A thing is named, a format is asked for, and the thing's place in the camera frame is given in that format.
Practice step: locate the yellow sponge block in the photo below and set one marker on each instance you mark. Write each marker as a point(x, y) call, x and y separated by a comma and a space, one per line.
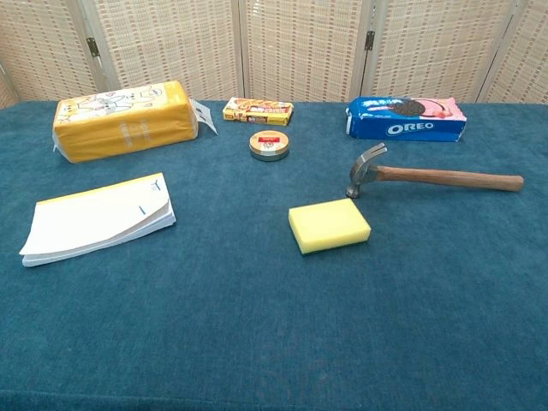
point(327, 224)

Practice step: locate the yellow snack box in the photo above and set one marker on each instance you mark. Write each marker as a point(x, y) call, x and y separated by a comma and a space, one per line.
point(257, 112)

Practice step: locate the teal tablecloth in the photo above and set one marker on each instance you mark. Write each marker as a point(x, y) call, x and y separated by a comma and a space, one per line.
point(257, 321)

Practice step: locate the blue Oreo cookie box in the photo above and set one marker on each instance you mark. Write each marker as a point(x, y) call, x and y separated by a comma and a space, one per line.
point(406, 127)

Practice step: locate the woven folding screen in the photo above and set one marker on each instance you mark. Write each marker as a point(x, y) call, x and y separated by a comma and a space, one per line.
point(299, 47)

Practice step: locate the yellow cartoon tissue pack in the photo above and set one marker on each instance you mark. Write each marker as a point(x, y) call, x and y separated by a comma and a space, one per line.
point(124, 128)

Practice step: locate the white notepad yellow binding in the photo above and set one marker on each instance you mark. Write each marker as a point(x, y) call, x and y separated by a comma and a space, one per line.
point(94, 218)

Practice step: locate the dark metal screen hinge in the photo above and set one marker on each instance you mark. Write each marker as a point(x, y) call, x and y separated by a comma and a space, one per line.
point(370, 40)

